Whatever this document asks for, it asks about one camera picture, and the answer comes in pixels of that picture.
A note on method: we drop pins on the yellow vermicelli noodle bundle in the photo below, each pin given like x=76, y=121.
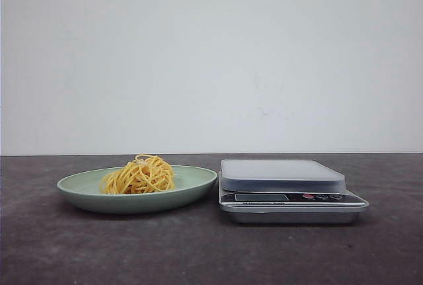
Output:
x=144, y=174

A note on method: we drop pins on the pale green plate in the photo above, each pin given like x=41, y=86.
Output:
x=82, y=190

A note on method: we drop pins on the silver electronic kitchen scale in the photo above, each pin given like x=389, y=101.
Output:
x=286, y=191

